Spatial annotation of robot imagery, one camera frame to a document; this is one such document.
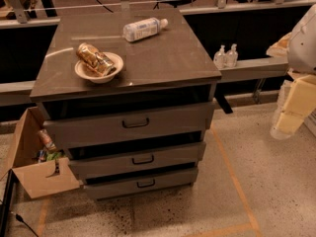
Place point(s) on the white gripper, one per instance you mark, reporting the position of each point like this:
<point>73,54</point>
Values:
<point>303,48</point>

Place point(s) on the white paper bowl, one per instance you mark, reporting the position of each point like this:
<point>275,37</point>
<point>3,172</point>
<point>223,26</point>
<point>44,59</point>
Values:
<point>85,73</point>

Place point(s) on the snack can in box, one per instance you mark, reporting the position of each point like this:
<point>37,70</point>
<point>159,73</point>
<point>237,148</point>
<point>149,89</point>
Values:
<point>46,140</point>

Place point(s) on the right sanitizer bottle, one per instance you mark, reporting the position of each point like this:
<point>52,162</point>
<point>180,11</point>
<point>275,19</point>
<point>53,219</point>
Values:
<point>232,56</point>

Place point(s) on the clear plastic water bottle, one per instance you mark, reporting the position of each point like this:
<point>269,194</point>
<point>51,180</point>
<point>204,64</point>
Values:
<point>143,29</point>

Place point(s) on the grey drawer cabinet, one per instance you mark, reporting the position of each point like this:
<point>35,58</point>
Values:
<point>166,70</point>

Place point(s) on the middle grey drawer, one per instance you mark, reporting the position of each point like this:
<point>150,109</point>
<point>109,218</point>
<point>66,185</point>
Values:
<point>137,161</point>

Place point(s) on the grey drawer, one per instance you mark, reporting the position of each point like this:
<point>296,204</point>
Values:
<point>88,131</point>
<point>137,161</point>
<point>142,184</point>

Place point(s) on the bottom grey drawer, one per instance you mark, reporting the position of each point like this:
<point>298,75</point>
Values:
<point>142,184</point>

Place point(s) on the top grey drawer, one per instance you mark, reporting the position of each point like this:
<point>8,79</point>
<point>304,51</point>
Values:
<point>88,131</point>

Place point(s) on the green bag in box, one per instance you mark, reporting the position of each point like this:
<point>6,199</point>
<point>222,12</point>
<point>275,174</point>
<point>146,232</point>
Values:
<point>54,155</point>

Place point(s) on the brown cardboard box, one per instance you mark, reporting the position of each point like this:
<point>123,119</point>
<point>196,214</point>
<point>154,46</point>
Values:
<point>38,179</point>

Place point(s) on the grey metal railing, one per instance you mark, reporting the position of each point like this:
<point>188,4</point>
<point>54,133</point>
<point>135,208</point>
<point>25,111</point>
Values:
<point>17,93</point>

